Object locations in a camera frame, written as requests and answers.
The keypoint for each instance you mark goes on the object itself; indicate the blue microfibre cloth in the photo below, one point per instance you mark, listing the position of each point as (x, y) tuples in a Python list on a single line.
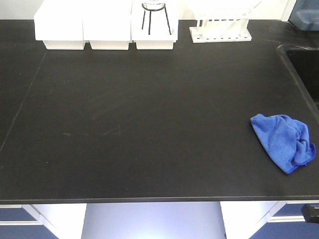
[(286, 140)]

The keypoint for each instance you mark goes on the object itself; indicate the white storage bin right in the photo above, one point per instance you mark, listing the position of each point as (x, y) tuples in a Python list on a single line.
[(159, 39)]

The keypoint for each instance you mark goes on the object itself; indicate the white storage bin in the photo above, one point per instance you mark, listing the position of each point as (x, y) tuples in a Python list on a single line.
[(59, 24), (107, 24), (159, 39)]

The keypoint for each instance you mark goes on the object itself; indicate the white storage bin middle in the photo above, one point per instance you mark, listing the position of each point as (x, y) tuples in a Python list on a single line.
[(107, 24)]

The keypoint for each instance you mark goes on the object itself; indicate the white test tube rack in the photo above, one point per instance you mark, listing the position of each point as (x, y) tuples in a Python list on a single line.
[(222, 20)]

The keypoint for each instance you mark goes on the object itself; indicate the right blue cabinet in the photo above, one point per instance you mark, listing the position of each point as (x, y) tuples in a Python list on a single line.
[(268, 220)]

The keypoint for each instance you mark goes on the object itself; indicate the blue cabinet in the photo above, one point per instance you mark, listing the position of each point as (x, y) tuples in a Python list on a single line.
[(54, 221), (268, 220)]

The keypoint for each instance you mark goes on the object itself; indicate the white storage bin left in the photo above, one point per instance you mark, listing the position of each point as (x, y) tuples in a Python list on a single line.
[(59, 24)]

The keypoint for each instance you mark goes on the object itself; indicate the black lab sink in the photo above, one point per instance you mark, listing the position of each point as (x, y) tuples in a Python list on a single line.
[(302, 62)]

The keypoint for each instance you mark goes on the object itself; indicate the left blue cabinet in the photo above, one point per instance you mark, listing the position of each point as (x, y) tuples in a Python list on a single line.
[(54, 221)]

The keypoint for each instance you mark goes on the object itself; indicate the black device at table edge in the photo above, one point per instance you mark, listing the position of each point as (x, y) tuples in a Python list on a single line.
[(310, 213)]

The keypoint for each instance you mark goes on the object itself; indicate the blue plastic container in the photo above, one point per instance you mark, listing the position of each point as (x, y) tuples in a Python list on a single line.
[(305, 15)]

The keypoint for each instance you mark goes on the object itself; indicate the black wire tripod stand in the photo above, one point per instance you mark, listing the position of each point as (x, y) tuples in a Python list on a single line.
[(150, 19)]

